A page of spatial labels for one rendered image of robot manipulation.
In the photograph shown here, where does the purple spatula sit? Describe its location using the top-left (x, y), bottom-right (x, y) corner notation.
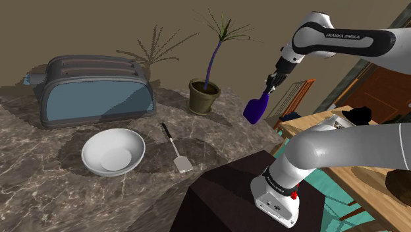
top-left (242, 91), bottom-right (270, 125)

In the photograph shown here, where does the wooden chair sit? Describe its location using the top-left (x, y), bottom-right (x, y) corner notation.
top-left (273, 78), bottom-right (316, 130)

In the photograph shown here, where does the potted plant in olive pot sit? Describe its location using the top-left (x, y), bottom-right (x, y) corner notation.
top-left (187, 8), bottom-right (258, 116)

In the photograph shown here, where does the brown wooden door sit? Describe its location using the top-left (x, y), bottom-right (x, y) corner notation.
top-left (340, 65), bottom-right (411, 125)

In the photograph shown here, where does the dark robot stand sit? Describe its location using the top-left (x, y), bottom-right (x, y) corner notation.
top-left (169, 150), bottom-right (327, 232)

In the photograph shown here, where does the wooden table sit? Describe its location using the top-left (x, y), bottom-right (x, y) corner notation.
top-left (277, 105), bottom-right (411, 232)

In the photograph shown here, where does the white bowl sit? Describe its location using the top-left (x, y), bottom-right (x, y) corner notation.
top-left (81, 128), bottom-right (146, 177)

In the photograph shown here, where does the grey blue toaster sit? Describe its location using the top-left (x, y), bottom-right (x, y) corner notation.
top-left (23, 55), bottom-right (157, 130)

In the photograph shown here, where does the metal spatula with black handle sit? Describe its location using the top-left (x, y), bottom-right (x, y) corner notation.
top-left (161, 122), bottom-right (194, 174)

